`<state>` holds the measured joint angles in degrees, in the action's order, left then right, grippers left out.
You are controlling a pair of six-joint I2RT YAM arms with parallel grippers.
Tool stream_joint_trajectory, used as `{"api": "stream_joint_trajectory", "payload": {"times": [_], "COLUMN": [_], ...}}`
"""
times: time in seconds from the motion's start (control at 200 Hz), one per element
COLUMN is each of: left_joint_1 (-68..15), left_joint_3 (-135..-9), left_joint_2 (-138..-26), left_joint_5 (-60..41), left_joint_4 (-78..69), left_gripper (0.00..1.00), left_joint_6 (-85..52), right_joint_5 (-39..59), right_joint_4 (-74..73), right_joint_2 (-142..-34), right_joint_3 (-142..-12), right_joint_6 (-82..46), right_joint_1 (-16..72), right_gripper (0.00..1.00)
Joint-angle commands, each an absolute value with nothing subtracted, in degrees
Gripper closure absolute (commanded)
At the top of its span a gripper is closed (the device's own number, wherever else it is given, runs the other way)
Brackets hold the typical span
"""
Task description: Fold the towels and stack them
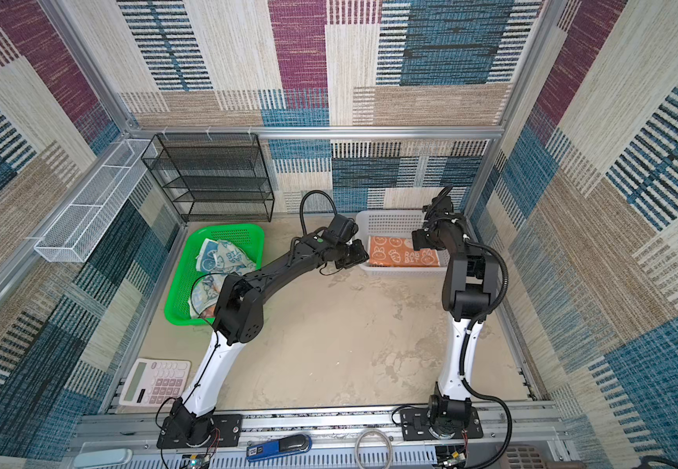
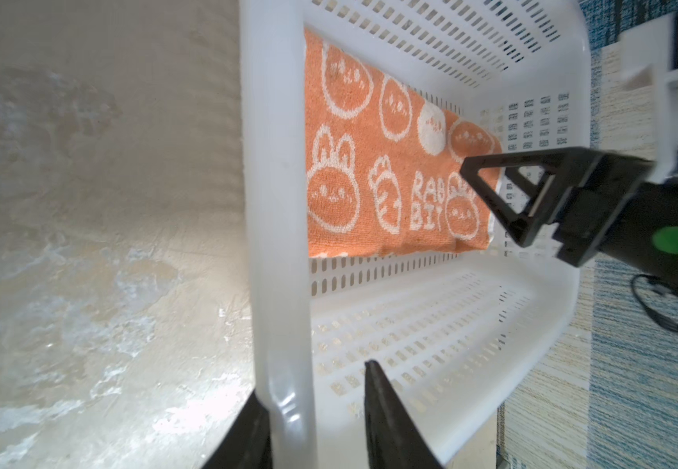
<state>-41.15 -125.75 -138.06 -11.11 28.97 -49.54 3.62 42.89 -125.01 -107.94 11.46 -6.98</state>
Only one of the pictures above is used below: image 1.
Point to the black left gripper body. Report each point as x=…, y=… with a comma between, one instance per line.
x=350, y=255

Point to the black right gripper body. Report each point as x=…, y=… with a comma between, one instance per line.
x=427, y=237

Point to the orange bunny pattern towel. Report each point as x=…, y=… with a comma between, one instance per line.
x=388, y=252

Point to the blue patterned towel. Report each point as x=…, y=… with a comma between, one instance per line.
x=216, y=260

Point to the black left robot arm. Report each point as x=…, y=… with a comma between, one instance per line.
x=239, y=318

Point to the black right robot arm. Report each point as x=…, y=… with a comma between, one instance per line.
x=474, y=286

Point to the white plastic basket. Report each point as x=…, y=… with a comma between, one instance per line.
x=397, y=224

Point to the green plastic laundry basket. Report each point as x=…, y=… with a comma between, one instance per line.
x=248, y=237

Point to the blue black stapler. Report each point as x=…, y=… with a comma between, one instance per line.
x=283, y=447

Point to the white desk calculator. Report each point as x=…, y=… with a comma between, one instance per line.
x=151, y=382

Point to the light blue flat object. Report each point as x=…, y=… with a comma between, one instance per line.
x=103, y=459

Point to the black wire mesh shelf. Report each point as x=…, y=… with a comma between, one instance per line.
x=212, y=177

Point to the white wire mesh tray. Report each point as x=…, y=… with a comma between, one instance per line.
x=77, y=231

